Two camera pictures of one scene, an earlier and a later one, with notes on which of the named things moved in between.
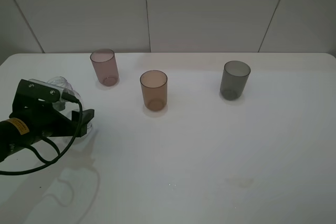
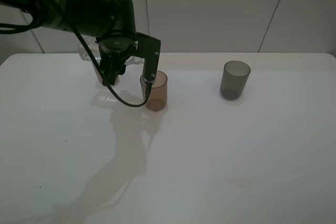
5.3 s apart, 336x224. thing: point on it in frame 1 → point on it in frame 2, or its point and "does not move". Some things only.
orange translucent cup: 154,88 does not move
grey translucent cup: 234,76 does not move
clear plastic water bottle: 65,88 → 94,48
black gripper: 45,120 → 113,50
